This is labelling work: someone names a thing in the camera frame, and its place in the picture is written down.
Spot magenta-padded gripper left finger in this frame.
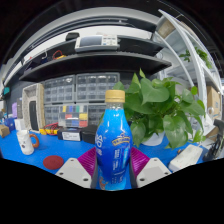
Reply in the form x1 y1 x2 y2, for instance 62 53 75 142
54 146 99 190

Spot yellow multimeter red leads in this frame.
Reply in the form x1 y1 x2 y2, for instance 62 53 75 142
38 122 61 136

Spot black camera stand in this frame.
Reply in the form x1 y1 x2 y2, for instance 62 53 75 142
203 118 224 163

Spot black box white label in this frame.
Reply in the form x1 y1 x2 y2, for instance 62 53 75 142
56 127 84 142

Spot black wall shelf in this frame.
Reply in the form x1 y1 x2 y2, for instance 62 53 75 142
18 34 173 83

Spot white shelf unit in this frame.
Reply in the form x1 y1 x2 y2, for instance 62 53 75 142
154 9 224 136

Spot beige perforated tray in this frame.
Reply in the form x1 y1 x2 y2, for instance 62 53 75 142
21 82 46 133

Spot white oscilloscope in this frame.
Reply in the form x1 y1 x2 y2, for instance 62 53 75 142
74 33 120 54

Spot small white box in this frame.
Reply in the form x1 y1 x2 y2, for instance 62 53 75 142
14 118 26 132

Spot clear organizer colourful parts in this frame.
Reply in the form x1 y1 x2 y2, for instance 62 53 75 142
58 103 90 129

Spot purple bag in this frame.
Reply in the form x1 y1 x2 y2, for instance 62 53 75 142
11 102 18 119

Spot flat round red coaster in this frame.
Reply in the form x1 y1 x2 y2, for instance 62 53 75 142
42 154 65 170

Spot black rounded device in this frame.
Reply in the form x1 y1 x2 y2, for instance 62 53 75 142
65 31 81 42

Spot white power adapter block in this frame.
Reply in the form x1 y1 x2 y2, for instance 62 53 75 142
167 143 204 173

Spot black rectangular device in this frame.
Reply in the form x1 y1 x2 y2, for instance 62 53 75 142
28 100 40 131

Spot yellow tool red leads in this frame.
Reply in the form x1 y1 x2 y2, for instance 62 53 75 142
51 49 68 61

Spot green potted plant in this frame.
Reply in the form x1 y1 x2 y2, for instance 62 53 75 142
113 68 208 150

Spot dark grey box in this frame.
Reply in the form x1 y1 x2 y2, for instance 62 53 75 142
16 98 24 120

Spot blue box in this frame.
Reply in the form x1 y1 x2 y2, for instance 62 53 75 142
3 117 16 132

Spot blue drink bottle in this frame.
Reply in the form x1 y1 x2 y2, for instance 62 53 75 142
94 89 134 191

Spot black flat case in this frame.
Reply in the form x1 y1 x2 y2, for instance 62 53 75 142
80 124 100 145

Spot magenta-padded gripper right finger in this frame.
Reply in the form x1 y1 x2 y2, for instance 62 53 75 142
129 146 173 189

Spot white mug orange handle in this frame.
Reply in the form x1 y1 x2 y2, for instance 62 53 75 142
16 129 41 156

